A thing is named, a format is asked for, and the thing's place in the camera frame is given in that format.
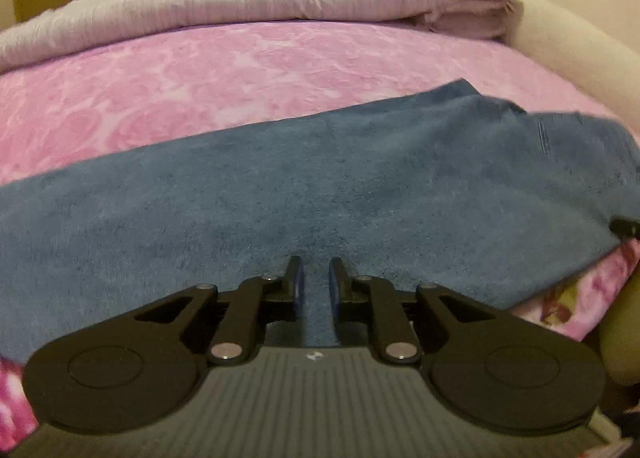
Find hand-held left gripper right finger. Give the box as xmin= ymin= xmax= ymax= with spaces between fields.
xmin=328 ymin=257 xmax=502 ymax=366

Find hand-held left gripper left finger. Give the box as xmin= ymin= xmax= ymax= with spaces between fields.
xmin=132 ymin=255 xmax=305 ymax=366

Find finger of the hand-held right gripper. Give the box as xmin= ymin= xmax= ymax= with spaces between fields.
xmin=611 ymin=218 xmax=640 ymax=240

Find blue denim jeans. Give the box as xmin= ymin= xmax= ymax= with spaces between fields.
xmin=0 ymin=78 xmax=640 ymax=364

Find pink floral bedsheet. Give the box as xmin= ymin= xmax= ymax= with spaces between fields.
xmin=0 ymin=21 xmax=640 ymax=439

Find pale ribbed quilt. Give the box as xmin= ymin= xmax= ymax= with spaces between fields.
xmin=0 ymin=0 xmax=523 ymax=74

